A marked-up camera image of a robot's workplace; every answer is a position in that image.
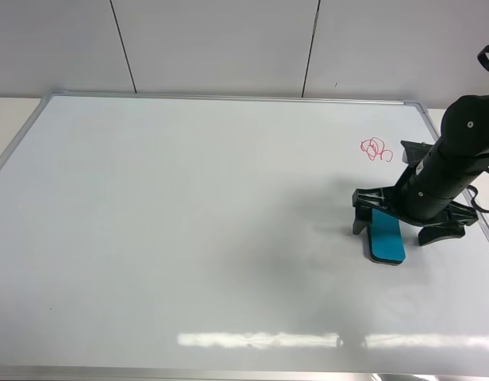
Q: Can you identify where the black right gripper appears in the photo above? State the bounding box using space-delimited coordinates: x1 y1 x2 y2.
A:
352 187 479 245

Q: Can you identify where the blue whiteboard eraser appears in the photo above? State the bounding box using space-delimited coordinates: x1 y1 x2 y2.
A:
367 209 406 265

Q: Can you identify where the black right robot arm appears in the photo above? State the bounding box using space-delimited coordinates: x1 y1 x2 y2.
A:
352 95 489 245

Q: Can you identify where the red marker scribble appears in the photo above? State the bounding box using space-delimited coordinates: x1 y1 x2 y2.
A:
360 137 394 163

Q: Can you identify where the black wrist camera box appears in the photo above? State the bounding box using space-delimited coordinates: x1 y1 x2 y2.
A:
400 140 432 165

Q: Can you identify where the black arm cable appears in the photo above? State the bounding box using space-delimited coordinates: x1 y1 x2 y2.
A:
466 44 489 214

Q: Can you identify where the white whiteboard with aluminium frame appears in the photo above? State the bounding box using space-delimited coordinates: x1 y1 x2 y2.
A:
0 92 489 380

